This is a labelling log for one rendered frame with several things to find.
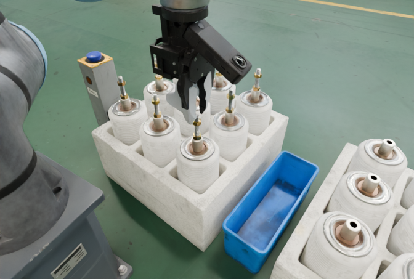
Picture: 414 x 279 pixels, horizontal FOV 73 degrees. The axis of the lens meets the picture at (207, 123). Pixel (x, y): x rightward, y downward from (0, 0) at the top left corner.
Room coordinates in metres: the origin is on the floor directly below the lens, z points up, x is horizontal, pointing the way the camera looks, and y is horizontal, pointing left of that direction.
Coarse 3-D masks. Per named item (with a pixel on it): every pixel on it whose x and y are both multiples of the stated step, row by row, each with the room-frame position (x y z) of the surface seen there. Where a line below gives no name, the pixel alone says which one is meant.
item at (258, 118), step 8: (240, 96) 0.63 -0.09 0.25; (240, 104) 0.60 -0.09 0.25; (240, 112) 0.59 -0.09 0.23; (248, 112) 0.57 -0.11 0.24; (256, 112) 0.57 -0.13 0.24; (264, 112) 0.57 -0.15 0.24; (248, 120) 0.57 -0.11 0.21; (256, 120) 0.57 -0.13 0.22; (264, 120) 0.58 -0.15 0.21; (248, 128) 0.57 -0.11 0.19; (256, 128) 0.57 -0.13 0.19; (264, 128) 0.58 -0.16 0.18
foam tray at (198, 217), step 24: (96, 144) 0.56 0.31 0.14; (120, 144) 0.52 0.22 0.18; (264, 144) 0.52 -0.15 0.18; (120, 168) 0.50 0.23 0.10; (144, 168) 0.44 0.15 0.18; (168, 168) 0.44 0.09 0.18; (240, 168) 0.44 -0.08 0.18; (264, 168) 0.54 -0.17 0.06; (144, 192) 0.45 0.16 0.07; (168, 192) 0.39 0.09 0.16; (192, 192) 0.37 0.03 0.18; (216, 192) 0.37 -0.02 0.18; (240, 192) 0.44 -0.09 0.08; (168, 216) 0.39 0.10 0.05; (192, 216) 0.34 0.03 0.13; (216, 216) 0.36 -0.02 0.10; (192, 240) 0.35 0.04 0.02
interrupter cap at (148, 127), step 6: (150, 120) 0.52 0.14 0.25; (168, 120) 0.52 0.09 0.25; (144, 126) 0.50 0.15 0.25; (150, 126) 0.50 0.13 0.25; (168, 126) 0.50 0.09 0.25; (174, 126) 0.50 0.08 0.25; (150, 132) 0.48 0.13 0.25; (156, 132) 0.48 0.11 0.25; (162, 132) 0.48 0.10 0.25; (168, 132) 0.48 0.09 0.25
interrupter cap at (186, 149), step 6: (204, 138) 0.46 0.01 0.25; (186, 144) 0.44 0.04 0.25; (204, 144) 0.44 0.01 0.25; (210, 144) 0.44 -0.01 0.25; (180, 150) 0.42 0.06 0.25; (186, 150) 0.42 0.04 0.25; (192, 150) 0.42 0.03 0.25; (204, 150) 0.42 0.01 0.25; (210, 150) 0.42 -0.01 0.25; (186, 156) 0.40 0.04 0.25; (192, 156) 0.40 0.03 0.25; (198, 156) 0.40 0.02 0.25; (204, 156) 0.40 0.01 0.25; (210, 156) 0.41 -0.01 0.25
